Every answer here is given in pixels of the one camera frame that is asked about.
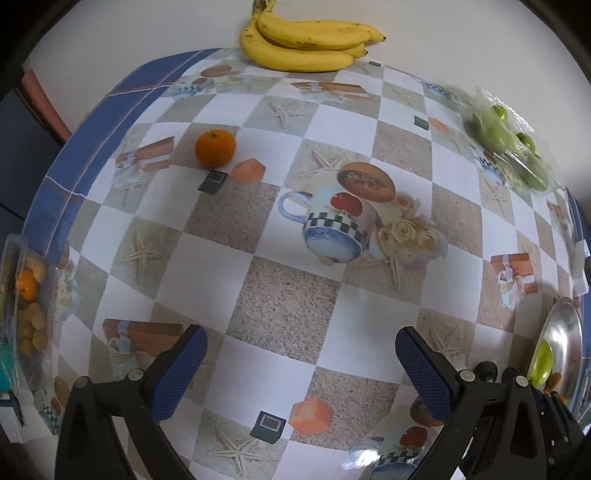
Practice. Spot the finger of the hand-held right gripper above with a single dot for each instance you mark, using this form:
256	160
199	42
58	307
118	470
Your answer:
561	429

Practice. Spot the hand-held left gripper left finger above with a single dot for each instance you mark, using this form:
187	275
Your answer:
184	364

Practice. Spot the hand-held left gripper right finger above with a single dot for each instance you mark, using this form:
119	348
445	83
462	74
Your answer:
425	369

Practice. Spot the small green mango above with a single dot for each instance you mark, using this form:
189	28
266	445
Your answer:
541	364

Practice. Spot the round metal plate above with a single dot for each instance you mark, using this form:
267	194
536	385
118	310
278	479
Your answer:
565	332

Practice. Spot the clear plastic tray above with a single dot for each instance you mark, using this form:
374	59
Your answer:
9	258

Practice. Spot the bag of green fruits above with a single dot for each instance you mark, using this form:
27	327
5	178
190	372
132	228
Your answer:
549	152

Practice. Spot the checkered printed tablecloth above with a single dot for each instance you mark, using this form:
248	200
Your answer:
286	295

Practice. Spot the teal plastic box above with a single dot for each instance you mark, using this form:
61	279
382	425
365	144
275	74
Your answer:
5	369

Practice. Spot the small orange tangerine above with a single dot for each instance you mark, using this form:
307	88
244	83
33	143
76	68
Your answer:
215	148

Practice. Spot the pile of green plums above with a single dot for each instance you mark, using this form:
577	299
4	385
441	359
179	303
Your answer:
496	134

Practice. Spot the reddish wooden board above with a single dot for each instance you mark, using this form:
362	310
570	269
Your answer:
46	104

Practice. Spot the yellow banana bunch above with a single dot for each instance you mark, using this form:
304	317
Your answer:
300	50

